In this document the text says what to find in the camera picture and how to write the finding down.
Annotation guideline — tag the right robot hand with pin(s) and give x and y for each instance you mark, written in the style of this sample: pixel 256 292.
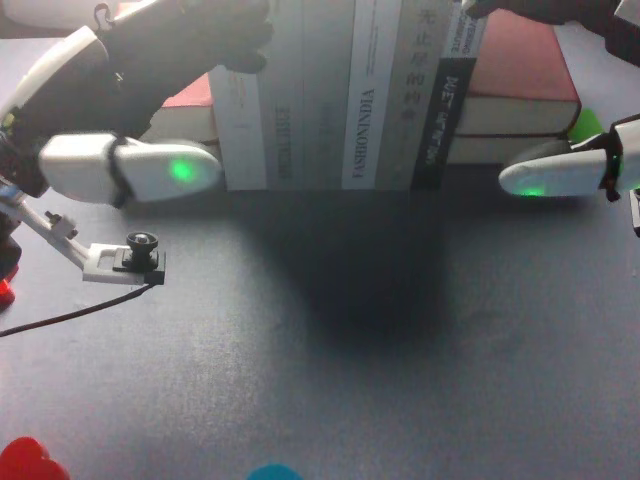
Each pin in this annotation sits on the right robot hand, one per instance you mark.
pixel 165 60

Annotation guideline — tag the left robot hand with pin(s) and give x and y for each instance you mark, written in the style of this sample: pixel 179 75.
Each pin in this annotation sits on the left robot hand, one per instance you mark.
pixel 550 172

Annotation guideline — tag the Fashion India book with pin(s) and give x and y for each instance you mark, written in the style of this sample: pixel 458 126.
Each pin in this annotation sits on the Fashion India book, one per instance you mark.
pixel 367 125

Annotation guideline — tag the green toy block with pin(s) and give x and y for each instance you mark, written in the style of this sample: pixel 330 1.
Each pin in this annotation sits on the green toy block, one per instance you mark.
pixel 586 122

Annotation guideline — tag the white book, red spine lettering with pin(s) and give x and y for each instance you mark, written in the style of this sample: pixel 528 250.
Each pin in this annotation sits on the white book, red spine lettering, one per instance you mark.
pixel 240 150

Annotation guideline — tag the black-spined book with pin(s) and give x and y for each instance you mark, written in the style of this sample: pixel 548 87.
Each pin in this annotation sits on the black-spined book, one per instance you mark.
pixel 440 130

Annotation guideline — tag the grey book, dark spine lettering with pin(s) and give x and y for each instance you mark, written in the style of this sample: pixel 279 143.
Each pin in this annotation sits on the grey book, dark spine lettering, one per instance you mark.
pixel 285 150

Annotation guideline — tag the grey book, Chinese spine title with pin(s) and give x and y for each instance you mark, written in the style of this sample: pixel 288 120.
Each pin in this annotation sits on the grey book, Chinese spine title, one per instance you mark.
pixel 405 100

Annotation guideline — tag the grey book with pillar emblem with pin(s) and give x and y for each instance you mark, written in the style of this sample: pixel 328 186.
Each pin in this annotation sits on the grey book with pillar emblem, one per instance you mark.
pixel 325 150

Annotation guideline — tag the grey table cloth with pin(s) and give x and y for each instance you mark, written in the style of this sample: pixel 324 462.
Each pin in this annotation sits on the grey table cloth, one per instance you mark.
pixel 450 350

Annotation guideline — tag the orange round disc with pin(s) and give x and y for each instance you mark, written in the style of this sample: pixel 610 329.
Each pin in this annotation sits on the orange round disc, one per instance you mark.
pixel 4 295

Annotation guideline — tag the blue round disc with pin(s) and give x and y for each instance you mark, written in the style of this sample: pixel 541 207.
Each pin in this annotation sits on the blue round disc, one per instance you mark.
pixel 272 474

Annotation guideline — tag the red round disc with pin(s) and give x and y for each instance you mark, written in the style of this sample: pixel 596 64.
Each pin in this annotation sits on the red round disc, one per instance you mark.
pixel 25 460

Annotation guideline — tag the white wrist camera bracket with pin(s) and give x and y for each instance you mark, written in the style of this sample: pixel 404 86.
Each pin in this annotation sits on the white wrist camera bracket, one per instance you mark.
pixel 95 270
pixel 636 215

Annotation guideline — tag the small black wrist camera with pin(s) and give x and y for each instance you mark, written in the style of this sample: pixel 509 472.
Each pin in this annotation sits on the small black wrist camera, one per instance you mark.
pixel 140 260

